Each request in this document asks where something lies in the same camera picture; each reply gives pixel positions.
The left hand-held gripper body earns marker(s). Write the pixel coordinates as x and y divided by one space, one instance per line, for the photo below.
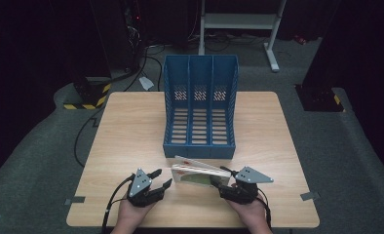
140 190

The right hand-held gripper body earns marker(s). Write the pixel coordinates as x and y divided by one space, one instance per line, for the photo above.
242 193

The book with green leaf cover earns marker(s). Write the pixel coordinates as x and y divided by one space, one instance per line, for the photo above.
196 174

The blue plastic file rack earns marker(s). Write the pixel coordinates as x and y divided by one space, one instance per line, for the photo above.
199 149

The person's right hand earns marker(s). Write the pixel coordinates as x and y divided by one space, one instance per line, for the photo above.
255 214

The person's left hand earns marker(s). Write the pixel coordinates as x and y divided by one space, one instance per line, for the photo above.
130 217

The grey tape strip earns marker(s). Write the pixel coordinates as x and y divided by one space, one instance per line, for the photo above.
309 196
75 200

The white scrap on floor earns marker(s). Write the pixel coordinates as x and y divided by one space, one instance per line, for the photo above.
146 83

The black stand with striped base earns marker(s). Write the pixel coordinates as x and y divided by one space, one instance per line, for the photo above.
320 99
89 94

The dark equipment rack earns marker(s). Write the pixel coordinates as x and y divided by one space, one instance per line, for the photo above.
130 35

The small red object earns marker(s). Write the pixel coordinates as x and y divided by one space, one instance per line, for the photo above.
300 39

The white metal stand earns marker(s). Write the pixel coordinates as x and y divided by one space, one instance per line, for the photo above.
238 21

